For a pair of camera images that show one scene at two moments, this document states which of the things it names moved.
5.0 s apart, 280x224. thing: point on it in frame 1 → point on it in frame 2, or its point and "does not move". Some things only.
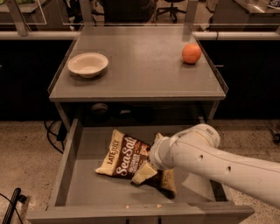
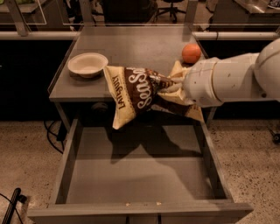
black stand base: x=16 y=197 does not move
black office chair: x=171 y=10 does not move
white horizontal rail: x=198 y=36 does not move
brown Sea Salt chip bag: x=125 y=157 → x=135 y=93
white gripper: x=157 y=157 → x=199 y=82
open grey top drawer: x=80 y=195 does not move
